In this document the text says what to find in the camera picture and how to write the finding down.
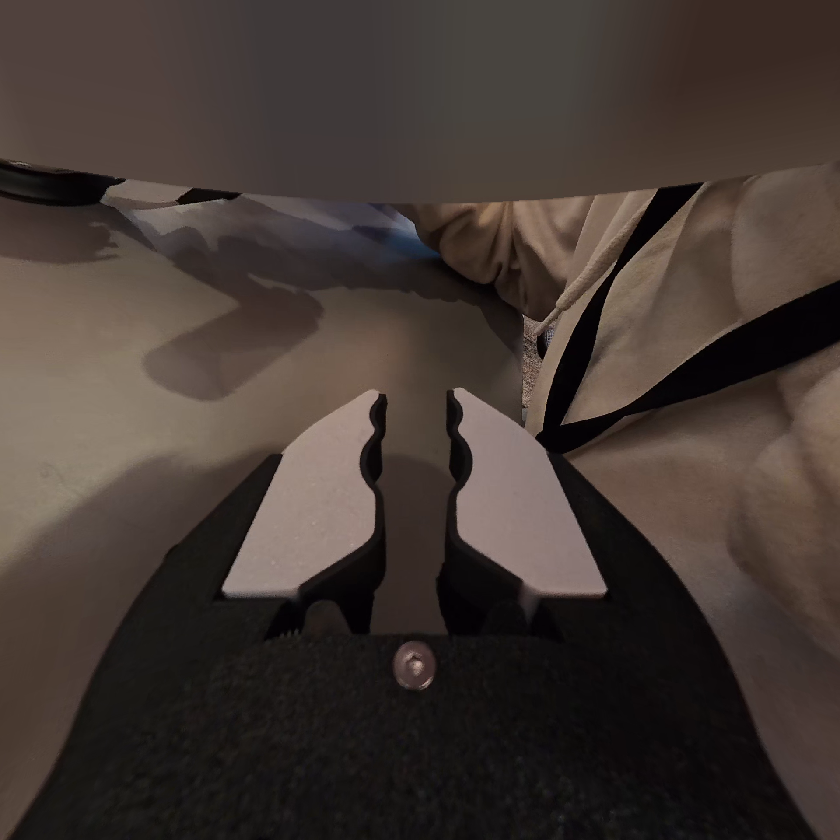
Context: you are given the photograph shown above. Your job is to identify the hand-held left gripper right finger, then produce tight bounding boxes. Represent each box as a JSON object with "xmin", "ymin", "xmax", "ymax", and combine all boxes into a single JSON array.
[{"xmin": 437, "ymin": 388, "xmax": 609, "ymax": 635}]

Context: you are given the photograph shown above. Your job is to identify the black curved object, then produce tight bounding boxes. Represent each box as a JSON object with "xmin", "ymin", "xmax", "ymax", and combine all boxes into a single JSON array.
[{"xmin": 0, "ymin": 157, "xmax": 127, "ymax": 206}]

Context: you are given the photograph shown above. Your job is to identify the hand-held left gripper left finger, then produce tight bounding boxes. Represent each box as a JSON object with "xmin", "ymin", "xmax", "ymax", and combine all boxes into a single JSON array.
[{"xmin": 221, "ymin": 389, "xmax": 388, "ymax": 633}]

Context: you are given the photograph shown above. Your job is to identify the black lanyard strap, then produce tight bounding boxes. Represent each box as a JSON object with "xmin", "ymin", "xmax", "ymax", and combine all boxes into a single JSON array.
[{"xmin": 535, "ymin": 182, "xmax": 840, "ymax": 455}]

